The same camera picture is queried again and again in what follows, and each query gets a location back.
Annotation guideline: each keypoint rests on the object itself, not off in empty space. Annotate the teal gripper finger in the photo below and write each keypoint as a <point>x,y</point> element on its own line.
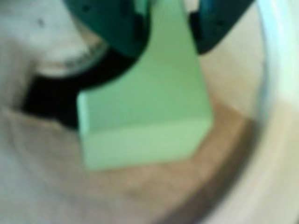
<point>112,23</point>
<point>215,21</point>

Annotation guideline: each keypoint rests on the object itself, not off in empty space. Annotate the light green U-shaped block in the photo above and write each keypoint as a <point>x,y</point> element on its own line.
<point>151,112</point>

